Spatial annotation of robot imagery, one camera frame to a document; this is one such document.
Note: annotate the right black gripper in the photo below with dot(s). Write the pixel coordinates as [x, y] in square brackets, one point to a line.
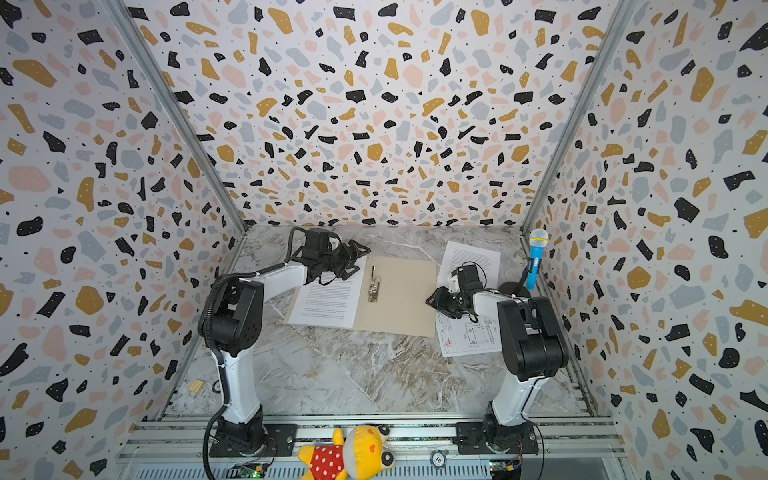
[445, 300]

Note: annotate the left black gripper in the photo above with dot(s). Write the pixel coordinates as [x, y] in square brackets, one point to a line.
[346, 259]

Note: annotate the white diagram sheet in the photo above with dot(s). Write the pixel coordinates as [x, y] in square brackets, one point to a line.
[461, 337]

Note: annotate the white text sheet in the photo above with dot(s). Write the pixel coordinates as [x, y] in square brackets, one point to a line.
[457, 254]
[333, 305]

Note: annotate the beige manila folder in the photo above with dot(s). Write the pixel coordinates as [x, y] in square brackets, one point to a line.
[401, 308]

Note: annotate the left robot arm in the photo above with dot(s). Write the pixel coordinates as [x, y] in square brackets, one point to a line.
[232, 322]

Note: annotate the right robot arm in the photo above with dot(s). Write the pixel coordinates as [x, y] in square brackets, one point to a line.
[533, 350]

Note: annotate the blue toy microphone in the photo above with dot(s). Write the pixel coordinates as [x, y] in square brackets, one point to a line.
[538, 240]

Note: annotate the yellow plush toy red dress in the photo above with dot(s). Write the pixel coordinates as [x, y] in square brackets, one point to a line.
[362, 454]

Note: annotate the right circuit board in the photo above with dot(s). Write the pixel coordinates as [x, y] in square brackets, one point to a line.
[506, 470]

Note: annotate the small wooden block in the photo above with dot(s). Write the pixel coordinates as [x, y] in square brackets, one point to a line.
[196, 386]

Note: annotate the left green circuit board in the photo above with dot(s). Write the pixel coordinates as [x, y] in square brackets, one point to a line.
[250, 470]

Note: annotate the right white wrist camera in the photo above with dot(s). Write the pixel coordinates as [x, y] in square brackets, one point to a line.
[457, 280]

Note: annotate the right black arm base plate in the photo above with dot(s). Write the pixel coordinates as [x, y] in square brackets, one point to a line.
[477, 438]

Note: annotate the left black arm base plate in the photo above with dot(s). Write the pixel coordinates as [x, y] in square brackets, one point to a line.
[254, 440]

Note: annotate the left aluminium corner post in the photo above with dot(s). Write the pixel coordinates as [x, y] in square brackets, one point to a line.
[121, 18]

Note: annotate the aluminium corner post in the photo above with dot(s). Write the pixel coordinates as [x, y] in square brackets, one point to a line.
[616, 27]
[121, 18]

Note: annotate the aluminium front rail frame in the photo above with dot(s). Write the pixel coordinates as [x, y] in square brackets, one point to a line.
[572, 447]

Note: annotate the right aluminium corner post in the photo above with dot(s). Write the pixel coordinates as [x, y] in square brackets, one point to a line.
[616, 27]

